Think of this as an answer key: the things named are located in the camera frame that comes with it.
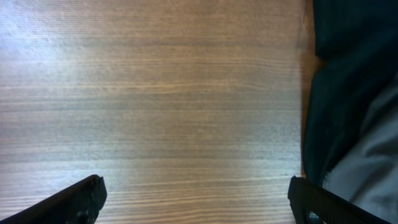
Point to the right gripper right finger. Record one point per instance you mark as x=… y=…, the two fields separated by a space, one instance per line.
x=313 y=204

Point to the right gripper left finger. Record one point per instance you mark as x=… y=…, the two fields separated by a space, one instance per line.
x=78 y=203

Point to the grey garment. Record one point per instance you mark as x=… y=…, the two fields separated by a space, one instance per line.
x=367 y=175

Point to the black garment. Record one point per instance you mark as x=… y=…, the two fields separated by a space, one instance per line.
x=357 y=42

